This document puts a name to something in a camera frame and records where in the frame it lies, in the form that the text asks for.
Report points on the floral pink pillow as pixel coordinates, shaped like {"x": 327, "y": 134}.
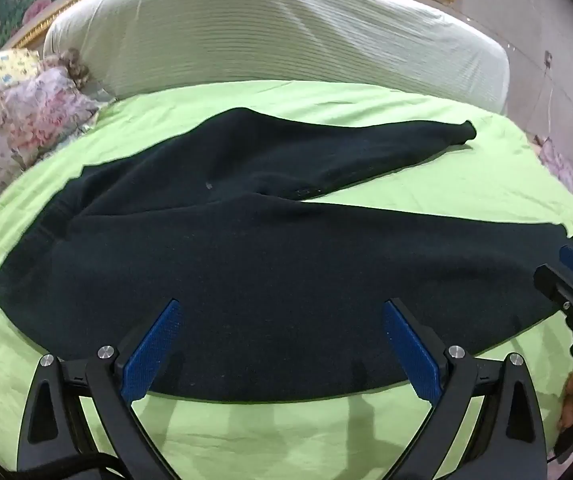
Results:
{"x": 35, "y": 115}

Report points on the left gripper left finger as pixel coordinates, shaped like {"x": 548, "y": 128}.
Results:
{"x": 79, "y": 420}

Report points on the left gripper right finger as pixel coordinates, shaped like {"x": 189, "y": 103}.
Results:
{"x": 507, "y": 441}

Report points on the white striped headboard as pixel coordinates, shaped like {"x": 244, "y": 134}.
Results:
{"x": 137, "y": 46}

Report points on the black pants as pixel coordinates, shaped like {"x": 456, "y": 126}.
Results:
{"x": 282, "y": 293}

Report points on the green bed sheet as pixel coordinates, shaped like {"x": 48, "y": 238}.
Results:
{"x": 498, "y": 178}

